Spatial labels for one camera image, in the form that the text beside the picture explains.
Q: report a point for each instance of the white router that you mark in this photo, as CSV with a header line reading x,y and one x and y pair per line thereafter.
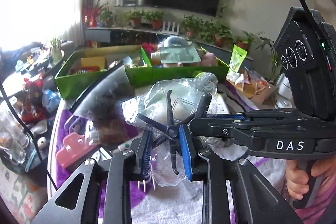
x,y
170,28

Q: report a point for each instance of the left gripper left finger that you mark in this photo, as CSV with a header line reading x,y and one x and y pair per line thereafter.
x,y
143,154

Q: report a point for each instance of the yellow cardboard box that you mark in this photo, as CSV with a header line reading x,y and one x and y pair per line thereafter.
x,y
93,61

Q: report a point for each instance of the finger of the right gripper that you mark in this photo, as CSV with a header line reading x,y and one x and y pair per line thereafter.
x,y
229,117

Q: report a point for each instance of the pale green refill pouch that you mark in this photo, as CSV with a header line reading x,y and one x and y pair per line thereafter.
x,y
174,55

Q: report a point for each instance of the green box left compartment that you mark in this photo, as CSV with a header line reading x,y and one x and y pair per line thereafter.
x,y
71,86

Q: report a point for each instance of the red gift bag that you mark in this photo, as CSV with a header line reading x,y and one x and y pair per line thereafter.
x,y
33,111

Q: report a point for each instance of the red feather toy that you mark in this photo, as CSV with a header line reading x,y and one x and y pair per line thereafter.
x,y
149,48

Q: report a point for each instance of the tv console cabinet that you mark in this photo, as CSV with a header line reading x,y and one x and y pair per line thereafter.
x,y
127,36

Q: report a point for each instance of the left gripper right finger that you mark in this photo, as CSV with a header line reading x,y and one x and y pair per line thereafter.
x,y
193,164

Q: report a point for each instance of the orange snack bag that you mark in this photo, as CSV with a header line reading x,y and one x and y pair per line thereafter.
x,y
81,70

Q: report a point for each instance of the glass mug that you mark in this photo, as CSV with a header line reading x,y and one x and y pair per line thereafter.
x,y
13,139

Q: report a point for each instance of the right hand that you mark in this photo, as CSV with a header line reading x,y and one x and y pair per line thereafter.
x,y
297,180

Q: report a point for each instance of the clear bag black clips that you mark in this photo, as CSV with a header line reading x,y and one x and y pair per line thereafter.
x,y
163,109

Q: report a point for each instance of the black items zip bag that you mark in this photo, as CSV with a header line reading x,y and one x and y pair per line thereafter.
x,y
100,105

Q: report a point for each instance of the white lotion tube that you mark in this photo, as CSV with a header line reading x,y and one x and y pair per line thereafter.
x,y
218,106

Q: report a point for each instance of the round coffee table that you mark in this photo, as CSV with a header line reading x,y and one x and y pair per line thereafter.
x,y
13,84

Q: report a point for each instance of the pink plastic clip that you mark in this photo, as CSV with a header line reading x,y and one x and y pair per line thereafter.
x,y
74,147

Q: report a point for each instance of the green snack pouch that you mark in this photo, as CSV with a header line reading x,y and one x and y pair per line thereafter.
x,y
237,58

